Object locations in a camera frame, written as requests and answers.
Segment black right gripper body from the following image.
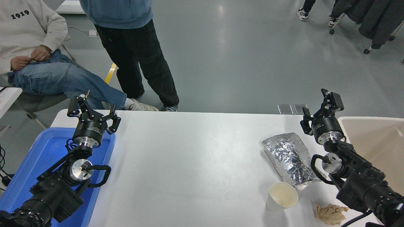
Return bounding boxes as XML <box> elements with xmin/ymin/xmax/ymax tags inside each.
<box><xmin>311</xmin><ymin>115</ymin><xmax>344</xmax><ymax>141</ymax></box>

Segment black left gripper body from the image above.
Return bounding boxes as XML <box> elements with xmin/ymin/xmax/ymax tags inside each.
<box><xmin>73</xmin><ymin>111</ymin><xmax>108</xmax><ymax>143</ymax></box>

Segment white paper cup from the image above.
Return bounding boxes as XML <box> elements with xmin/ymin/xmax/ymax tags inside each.
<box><xmin>266</xmin><ymin>182</ymin><xmax>298</xmax><ymax>212</ymax></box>

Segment crumpled tan paper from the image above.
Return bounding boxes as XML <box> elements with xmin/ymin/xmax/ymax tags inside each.
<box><xmin>313</xmin><ymin>204</ymin><xmax>349</xmax><ymax>225</ymax></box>

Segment person's left hand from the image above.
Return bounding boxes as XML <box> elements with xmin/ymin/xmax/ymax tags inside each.
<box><xmin>31</xmin><ymin>45</ymin><xmax>52</xmax><ymax>62</ymax></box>

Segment person's right hand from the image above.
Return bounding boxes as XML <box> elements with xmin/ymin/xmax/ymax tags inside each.
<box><xmin>10</xmin><ymin>56</ymin><xmax>33</xmax><ymax>71</ymax></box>

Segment crumpled silver foil tray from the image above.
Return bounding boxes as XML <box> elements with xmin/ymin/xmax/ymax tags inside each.
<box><xmin>262</xmin><ymin>132</ymin><xmax>326</xmax><ymax>190</ymax></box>

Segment large pale bin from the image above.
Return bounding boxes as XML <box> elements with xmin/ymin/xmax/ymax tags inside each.
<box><xmin>338</xmin><ymin>116</ymin><xmax>404</xmax><ymax>196</ymax></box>

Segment blue plastic tray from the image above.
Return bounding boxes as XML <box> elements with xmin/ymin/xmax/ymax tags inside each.
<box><xmin>0</xmin><ymin>127</ymin><xmax>116</xmax><ymax>227</ymax></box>

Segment wheeled clothes rack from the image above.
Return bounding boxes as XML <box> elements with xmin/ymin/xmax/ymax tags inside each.
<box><xmin>330</xmin><ymin>13</ymin><xmax>404</xmax><ymax>54</ymax></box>

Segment white side table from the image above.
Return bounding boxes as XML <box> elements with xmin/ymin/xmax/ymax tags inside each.
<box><xmin>0</xmin><ymin>87</ymin><xmax>23</xmax><ymax>119</ymax></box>

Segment person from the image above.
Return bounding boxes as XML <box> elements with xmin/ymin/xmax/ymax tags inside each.
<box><xmin>297</xmin><ymin>0</ymin><xmax>348</xmax><ymax>27</ymax></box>
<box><xmin>0</xmin><ymin>0</ymin><xmax>159</xmax><ymax>111</ymax></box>
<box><xmin>79</xmin><ymin>0</ymin><xmax>180</xmax><ymax>112</ymax></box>

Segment dark hanging coat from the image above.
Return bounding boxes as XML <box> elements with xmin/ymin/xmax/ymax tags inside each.
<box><xmin>344</xmin><ymin>0</ymin><xmax>404</xmax><ymax>49</ymax></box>

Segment black cables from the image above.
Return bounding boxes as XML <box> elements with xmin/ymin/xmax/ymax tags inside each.
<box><xmin>0</xmin><ymin>145</ymin><xmax>15</xmax><ymax>189</ymax></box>

